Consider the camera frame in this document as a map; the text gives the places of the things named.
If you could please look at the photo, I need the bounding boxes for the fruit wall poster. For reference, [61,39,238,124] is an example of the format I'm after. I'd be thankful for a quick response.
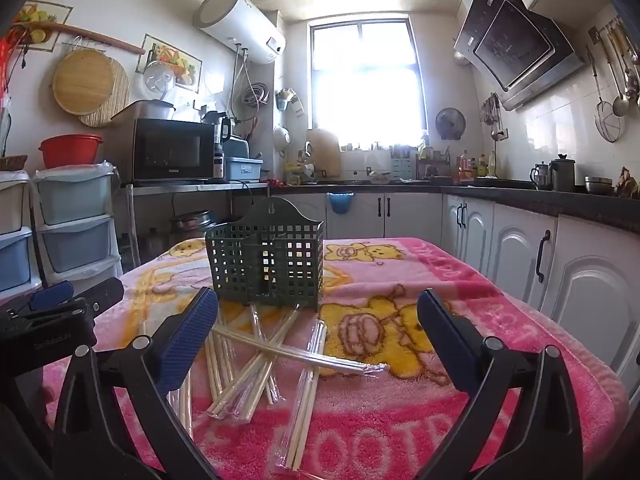
[136,33,203,93]
[12,0,73,53]

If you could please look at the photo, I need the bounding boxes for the wooden chopsticks group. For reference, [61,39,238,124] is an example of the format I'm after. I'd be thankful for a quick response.
[167,302,390,471]

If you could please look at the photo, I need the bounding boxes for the red plastic basin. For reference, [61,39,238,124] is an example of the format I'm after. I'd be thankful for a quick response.
[38,134,104,169]

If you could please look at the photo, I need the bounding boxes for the clear plastic lid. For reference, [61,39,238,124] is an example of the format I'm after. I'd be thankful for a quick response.
[143,60,177,103]

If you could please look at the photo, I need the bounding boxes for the glass french press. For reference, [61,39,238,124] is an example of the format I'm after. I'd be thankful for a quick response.
[530,161,551,191]

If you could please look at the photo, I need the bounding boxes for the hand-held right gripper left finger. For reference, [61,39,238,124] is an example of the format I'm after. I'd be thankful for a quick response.
[52,286,221,480]

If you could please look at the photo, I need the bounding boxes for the grey-blue dish drainer box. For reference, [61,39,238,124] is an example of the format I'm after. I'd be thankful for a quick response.
[223,138,263,183]

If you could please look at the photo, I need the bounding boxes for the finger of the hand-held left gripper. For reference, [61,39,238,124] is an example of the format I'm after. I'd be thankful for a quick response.
[75,276,125,314]
[27,280,76,312]

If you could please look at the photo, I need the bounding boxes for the plastic drawer unit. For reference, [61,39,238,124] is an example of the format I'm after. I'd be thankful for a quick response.
[0,170,38,293]
[32,162,123,278]

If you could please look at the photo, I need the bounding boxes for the white kitchen cabinets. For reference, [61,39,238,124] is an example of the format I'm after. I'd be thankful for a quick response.
[272,192,640,386]

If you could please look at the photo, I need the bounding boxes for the round woven mat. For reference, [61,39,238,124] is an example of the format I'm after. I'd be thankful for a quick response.
[79,57,131,128]

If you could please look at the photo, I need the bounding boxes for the kitchen window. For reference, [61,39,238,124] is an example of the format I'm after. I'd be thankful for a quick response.
[307,19,430,133]

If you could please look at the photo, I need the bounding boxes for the hanging steel utensils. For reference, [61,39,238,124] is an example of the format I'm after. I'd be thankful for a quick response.
[481,92,503,141]

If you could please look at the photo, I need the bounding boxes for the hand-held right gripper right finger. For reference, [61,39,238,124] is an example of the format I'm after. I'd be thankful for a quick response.
[416,289,586,480]

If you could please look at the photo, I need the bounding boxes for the stacked steel pots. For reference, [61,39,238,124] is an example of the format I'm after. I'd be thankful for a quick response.
[170,210,218,235]

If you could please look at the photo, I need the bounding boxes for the coiled grey hose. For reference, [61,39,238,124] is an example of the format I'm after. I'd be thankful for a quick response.
[242,82,271,111]

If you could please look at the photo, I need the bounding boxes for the black range hood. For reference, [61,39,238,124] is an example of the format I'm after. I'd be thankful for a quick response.
[453,0,587,111]

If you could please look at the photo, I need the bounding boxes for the teal knife block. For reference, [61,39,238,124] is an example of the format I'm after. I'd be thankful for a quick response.
[391,145,413,181]

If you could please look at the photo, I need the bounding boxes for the round bamboo board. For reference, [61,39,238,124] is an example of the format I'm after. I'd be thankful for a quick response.
[52,50,116,116]

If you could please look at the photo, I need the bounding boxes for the blue hanging bin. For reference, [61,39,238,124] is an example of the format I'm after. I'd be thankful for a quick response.
[327,191,354,215]

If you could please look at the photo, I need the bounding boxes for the black microwave oven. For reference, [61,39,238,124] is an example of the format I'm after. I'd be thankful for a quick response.
[131,118,217,184]

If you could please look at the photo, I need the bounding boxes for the cooking oil bottles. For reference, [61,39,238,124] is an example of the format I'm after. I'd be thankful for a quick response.
[456,149,501,181]

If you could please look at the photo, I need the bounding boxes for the green plastic utensil basket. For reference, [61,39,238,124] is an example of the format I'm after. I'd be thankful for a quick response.
[205,196,325,311]

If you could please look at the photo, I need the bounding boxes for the pink printed blanket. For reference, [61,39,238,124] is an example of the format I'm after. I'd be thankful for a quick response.
[42,237,628,480]

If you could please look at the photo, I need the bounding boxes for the steel pot with lid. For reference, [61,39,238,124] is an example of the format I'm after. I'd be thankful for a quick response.
[111,100,177,121]

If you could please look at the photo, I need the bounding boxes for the long wooden rolling pin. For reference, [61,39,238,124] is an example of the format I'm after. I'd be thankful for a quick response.
[15,20,146,56]

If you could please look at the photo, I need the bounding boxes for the small wall fan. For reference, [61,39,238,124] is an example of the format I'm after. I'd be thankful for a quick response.
[435,107,467,141]

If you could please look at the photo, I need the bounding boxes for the wire skimmer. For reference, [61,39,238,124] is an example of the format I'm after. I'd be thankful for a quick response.
[585,45,623,143]

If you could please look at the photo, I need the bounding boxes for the black kitchen countertop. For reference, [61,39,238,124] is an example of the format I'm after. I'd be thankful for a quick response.
[272,177,640,221]

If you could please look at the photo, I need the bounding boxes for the steel shelf rack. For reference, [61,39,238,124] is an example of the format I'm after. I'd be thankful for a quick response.
[125,181,271,266]

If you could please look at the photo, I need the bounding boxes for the white water heater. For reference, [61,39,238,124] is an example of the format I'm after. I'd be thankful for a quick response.
[193,0,287,66]

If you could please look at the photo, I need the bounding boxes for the wooden cutting board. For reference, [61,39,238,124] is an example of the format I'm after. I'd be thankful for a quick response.
[306,128,342,173]

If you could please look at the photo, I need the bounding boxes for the black blender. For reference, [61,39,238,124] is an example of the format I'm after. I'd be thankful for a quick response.
[202,110,232,181]

